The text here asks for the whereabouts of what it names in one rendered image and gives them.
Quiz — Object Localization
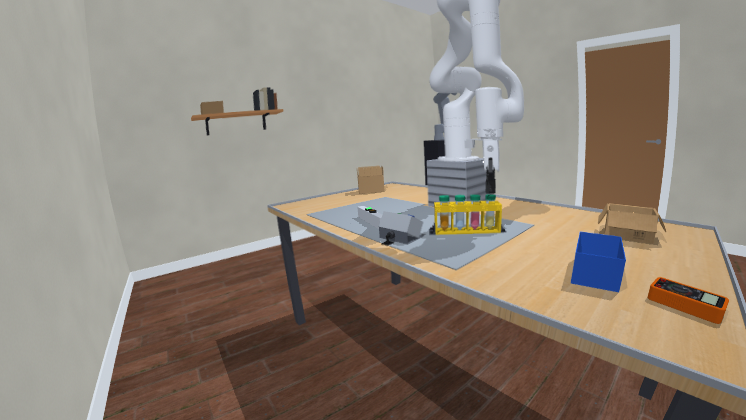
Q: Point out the blue open-top box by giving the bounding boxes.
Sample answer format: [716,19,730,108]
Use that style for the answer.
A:
[571,232,626,292]

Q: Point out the orange multimeter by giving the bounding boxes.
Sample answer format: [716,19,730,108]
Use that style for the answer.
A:
[648,277,729,324]

